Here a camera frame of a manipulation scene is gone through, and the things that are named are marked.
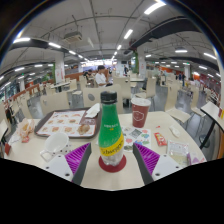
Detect ceiling strip lights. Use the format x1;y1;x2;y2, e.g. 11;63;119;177
0;1;221;81

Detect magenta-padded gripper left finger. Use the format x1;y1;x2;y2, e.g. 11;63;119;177
42;142;93;186

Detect beige side table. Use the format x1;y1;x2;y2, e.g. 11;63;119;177
0;118;9;143
199;101;224;150

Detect green drink bottle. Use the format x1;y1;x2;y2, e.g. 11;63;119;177
97;90;126;168

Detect person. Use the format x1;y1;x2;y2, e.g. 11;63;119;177
94;64;114;88

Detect clear plastic bag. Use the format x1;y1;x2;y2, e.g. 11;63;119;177
165;139;192;168

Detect small red sauce packet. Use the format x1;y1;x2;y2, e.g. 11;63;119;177
153;131;168;147

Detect white polka dot mug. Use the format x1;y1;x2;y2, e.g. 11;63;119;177
39;132;72;163

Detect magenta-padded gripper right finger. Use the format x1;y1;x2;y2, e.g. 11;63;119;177
132;142;184;186

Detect crumpled food wrapper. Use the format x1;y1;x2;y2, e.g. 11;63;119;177
15;118;36;144

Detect white leaflet with pink print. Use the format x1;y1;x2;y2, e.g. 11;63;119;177
188;152;206;166

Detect ceiling air conditioner unit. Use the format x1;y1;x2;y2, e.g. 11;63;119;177
63;30;83;43

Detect golden fried food piece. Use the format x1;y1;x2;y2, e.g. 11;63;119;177
77;123;92;136

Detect brown tray with paper liner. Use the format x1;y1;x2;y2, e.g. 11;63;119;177
33;107;103;139

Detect crumpled white tissue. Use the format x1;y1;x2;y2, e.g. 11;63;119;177
168;124;182;139

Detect flat round red coaster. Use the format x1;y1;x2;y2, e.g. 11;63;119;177
98;153;128;174

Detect beige wooden chairs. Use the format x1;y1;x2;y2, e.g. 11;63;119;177
3;66;208;124

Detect white folded napkin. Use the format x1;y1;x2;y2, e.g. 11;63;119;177
84;102;101;119

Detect white sticker sheet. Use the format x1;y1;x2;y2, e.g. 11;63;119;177
120;125;152;153

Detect red paper cup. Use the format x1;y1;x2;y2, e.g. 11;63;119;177
130;97;152;129

